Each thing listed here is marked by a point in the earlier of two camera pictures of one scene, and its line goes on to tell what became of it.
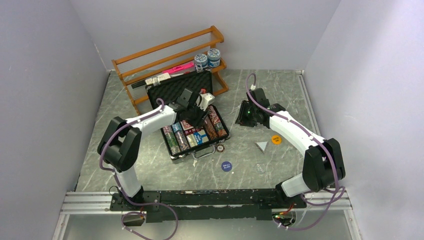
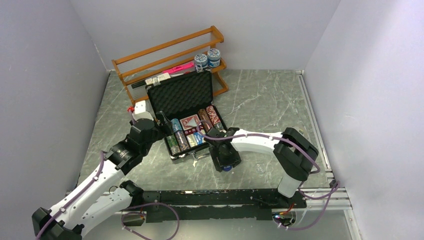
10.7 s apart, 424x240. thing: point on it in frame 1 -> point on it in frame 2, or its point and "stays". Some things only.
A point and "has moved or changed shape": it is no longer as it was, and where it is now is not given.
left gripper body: [196, 115] -> [157, 133]
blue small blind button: [226, 166] stays
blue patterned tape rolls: [213, 57] stays
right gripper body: [247, 116] -> [220, 158]
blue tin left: [201, 58] stays
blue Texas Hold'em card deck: [197, 138] has moved or changed shape
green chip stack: [173, 144] stays
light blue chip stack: [177, 127] stays
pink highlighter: [182, 69] stays
